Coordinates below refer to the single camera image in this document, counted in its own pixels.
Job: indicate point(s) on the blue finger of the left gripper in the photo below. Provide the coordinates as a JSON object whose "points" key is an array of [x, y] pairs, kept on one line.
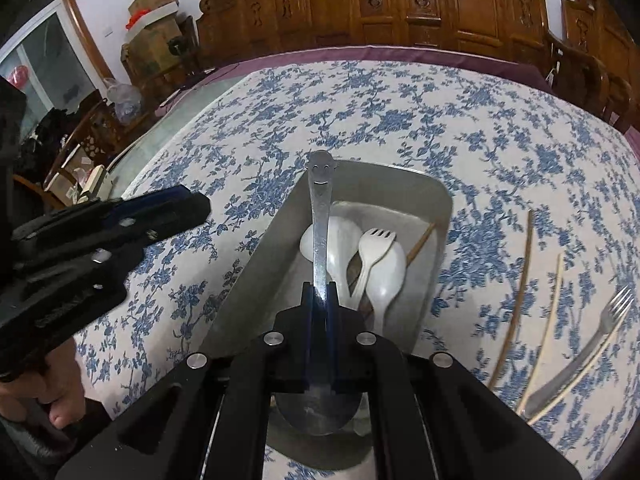
{"points": [[159, 200]]}

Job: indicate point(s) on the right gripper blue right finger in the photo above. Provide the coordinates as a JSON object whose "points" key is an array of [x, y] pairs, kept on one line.
{"points": [[380, 374]]}

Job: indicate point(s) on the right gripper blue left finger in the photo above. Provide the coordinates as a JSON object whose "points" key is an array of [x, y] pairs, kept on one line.
{"points": [[270, 374]]}

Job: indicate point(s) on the light bamboo chopstick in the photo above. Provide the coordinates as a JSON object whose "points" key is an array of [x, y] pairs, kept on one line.
{"points": [[527, 392], [578, 378]]}

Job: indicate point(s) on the metal smiley spoon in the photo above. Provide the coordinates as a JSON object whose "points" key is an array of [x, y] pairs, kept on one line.
{"points": [[316, 399]]}

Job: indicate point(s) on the white plastic fork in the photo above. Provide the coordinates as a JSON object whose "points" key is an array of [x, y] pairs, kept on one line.
{"points": [[373, 246]]}

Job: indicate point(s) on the white plastic ladle spoon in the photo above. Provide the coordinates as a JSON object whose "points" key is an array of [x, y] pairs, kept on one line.
{"points": [[341, 247]]}

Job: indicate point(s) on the metal fork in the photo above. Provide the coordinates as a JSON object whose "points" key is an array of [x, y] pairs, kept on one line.
{"points": [[612, 314]]}

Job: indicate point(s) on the person left hand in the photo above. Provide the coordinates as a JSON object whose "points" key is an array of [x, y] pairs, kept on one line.
{"points": [[60, 387]]}

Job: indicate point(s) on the small box on table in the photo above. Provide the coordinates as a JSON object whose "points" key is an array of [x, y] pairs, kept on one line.
{"points": [[96, 187]]}

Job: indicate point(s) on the wooden side chair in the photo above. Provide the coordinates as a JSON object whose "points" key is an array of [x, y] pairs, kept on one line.
{"points": [[55, 160]]}

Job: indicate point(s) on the clear plastic bag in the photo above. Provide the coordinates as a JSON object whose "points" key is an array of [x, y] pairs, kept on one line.
{"points": [[126, 98]]}

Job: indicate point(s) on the metal rectangular tray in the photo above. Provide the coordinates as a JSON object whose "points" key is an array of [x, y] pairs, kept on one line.
{"points": [[365, 196]]}

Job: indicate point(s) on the large cardboard box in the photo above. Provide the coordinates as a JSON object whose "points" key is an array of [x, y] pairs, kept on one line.
{"points": [[160, 58]]}

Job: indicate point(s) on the glass sliding door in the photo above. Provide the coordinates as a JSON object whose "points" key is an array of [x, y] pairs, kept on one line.
{"points": [[48, 53]]}

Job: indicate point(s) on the top cardboard box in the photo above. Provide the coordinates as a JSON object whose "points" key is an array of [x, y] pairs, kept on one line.
{"points": [[152, 0]]}

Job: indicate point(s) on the blue floral tablecloth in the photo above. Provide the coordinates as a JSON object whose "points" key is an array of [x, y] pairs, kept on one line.
{"points": [[514, 219]]}

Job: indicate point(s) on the purple sofa cushion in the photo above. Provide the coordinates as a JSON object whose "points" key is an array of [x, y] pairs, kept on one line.
{"points": [[522, 73]]}

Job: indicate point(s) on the carved wooden armchair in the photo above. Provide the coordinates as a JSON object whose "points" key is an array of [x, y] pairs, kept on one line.
{"points": [[594, 27]]}

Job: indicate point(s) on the carved wooden sofa bench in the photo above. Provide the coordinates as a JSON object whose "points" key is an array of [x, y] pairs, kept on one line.
{"points": [[510, 30]]}

